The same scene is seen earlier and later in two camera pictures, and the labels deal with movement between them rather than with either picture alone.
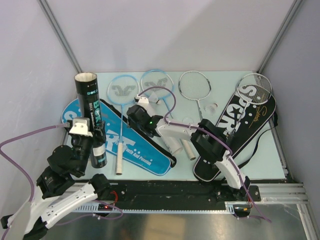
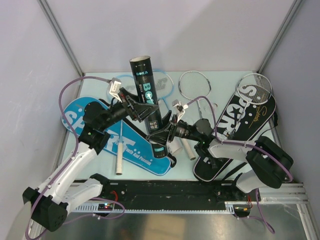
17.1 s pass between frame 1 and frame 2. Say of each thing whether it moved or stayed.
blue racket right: stayed
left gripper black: moved
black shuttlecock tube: moved
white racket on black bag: stayed
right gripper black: moved
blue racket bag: stayed
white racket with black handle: stayed
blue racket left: stayed
